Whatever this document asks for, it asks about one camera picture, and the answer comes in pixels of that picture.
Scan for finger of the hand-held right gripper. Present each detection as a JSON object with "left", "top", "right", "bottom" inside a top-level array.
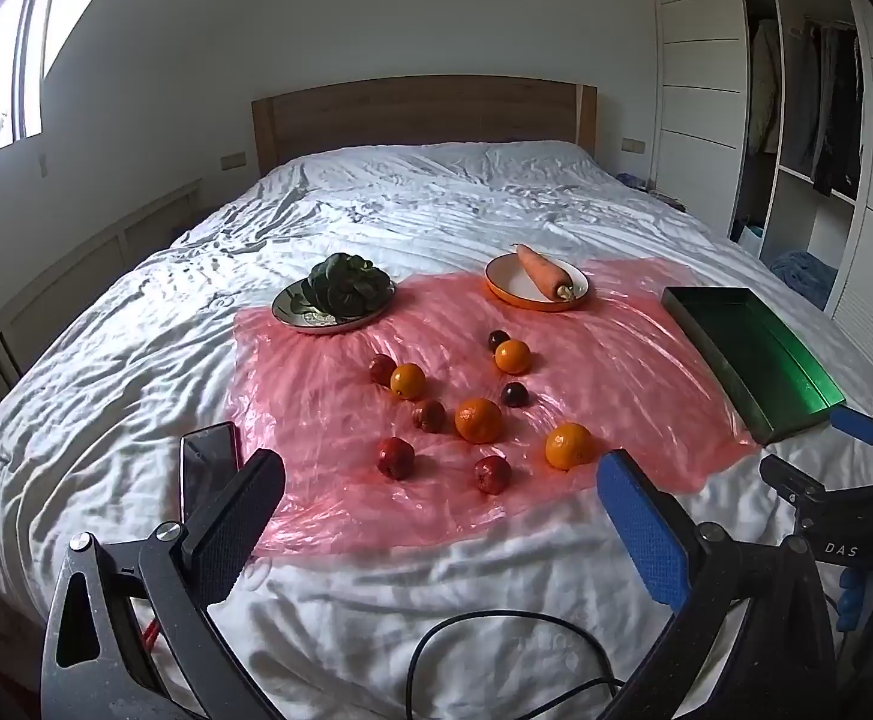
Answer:
[
  {"left": 758, "top": 454, "right": 829, "bottom": 522},
  {"left": 828, "top": 405, "right": 873, "bottom": 492}
]

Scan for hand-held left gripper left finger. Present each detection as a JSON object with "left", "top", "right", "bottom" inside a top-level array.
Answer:
[{"left": 40, "top": 448, "right": 287, "bottom": 720}]

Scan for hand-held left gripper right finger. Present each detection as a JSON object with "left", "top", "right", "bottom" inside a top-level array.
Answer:
[{"left": 596, "top": 448, "right": 836, "bottom": 720}]

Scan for orange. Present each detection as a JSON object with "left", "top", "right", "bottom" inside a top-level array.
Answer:
[
  {"left": 494, "top": 339, "right": 533, "bottom": 376},
  {"left": 389, "top": 363, "right": 427, "bottom": 401},
  {"left": 544, "top": 422, "right": 596, "bottom": 472},
  {"left": 454, "top": 397, "right": 504, "bottom": 445}
]

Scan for green metal tray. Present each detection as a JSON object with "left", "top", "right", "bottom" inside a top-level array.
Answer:
[{"left": 661, "top": 285, "right": 847, "bottom": 445}]

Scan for black smartphone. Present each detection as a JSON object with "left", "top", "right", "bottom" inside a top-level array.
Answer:
[{"left": 179, "top": 422, "right": 242, "bottom": 526}]

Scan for blue blanket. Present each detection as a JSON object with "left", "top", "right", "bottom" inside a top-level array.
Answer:
[{"left": 770, "top": 250, "right": 838, "bottom": 308}]

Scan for pink plastic sheet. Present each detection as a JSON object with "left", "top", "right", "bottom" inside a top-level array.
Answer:
[{"left": 227, "top": 259, "right": 763, "bottom": 560}]

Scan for white bag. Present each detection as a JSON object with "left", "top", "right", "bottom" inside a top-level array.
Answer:
[{"left": 736, "top": 219, "right": 767, "bottom": 260}]

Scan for patterned green plate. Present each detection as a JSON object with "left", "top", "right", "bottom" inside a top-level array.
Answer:
[{"left": 271, "top": 274, "right": 397, "bottom": 336}]

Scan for dark leafy vegetable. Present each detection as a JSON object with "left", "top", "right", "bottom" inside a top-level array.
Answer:
[{"left": 307, "top": 253, "right": 394, "bottom": 316}]

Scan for carrot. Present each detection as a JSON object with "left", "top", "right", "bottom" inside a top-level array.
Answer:
[{"left": 515, "top": 243, "right": 578, "bottom": 305}]

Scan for orange rimmed white plate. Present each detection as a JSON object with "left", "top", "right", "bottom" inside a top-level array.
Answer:
[{"left": 484, "top": 253, "right": 589, "bottom": 314}]

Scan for hanging dark clothes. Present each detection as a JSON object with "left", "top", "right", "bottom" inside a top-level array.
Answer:
[{"left": 785, "top": 21, "right": 866, "bottom": 198}]

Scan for hanging light jacket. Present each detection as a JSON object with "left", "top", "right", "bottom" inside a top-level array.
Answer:
[{"left": 749, "top": 19, "right": 782, "bottom": 156}]

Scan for bed with white sheet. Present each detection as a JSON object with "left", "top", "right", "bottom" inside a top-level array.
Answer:
[{"left": 0, "top": 139, "right": 873, "bottom": 720}]

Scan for white wardrobe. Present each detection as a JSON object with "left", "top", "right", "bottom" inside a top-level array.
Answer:
[{"left": 653, "top": 0, "right": 873, "bottom": 338}]

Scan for wooden headboard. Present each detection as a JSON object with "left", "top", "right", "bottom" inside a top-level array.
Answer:
[{"left": 251, "top": 75, "right": 598, "bottom": 181}]

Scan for black cable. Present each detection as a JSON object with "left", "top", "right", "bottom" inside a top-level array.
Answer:
[{"left": 404, "top": 611, "right": 625, "bottom": 720}]

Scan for low white wall cabinet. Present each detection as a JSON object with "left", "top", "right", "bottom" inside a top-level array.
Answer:
[{"left": 0, "top": 178, "right": 205, "bottom": 421}]

